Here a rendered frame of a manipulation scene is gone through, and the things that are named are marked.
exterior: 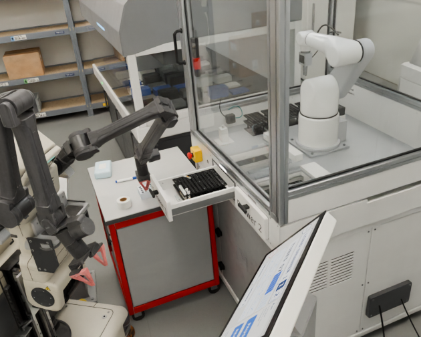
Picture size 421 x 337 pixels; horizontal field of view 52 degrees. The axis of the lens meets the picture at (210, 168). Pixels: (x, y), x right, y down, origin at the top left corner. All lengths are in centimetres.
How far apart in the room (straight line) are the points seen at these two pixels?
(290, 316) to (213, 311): 166
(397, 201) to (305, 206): 49
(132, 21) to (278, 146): 138
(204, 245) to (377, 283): 92
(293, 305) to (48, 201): 77
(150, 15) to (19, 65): 327
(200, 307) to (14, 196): 157
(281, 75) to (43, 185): 81
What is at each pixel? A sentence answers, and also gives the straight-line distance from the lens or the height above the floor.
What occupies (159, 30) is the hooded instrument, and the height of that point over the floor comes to 148.
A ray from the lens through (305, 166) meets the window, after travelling 167.
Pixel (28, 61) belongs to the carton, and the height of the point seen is 77.
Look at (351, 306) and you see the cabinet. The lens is 233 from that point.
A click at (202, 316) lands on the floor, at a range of 269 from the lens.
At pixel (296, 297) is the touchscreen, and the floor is 118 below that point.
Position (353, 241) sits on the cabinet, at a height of 72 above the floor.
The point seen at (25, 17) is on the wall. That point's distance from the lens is 605.
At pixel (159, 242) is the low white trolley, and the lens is 239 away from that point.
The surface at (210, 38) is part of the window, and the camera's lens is 201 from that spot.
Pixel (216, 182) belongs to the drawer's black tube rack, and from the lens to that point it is 211.
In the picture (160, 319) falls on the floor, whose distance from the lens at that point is 271.
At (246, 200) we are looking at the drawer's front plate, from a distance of 192.
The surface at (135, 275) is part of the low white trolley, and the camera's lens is 248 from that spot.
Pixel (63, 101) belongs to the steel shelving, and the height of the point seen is 14.
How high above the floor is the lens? 198
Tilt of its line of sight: 29 degrees down
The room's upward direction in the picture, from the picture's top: 5 degrees counter-clockwise
